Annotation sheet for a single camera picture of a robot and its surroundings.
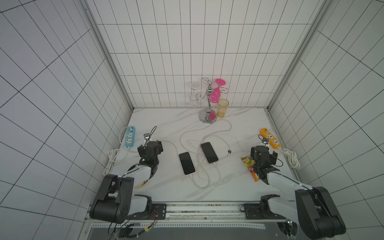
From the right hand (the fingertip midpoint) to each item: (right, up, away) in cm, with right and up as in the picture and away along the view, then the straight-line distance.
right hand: (260, 147), depth 89 cm
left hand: (-69, +1, +3) cm, 69 cm away
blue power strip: (-84, +5, +12) cm, 85 cm away
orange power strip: (+13, +1, +8) cm, 16 cm away
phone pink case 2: (-31, -4, +5) cm, 31 cm away
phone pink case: (-44, -10, -1) cm, 46 cm away
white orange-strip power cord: (+19, -6, -1) cm, 20 cm away
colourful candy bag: (-7, -9, -1) cm, 11 cm away
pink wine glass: (-25, +34, +14) cm, 45 cm away
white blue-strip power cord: (-92, -6, +4) cm, 92 cm away
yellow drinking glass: (-20, +26, +16) cm, 36 cm away
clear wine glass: (-40, +31, +14) cm, 53 cm away
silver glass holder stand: (-29, +20, +24) cm, 43 cm away
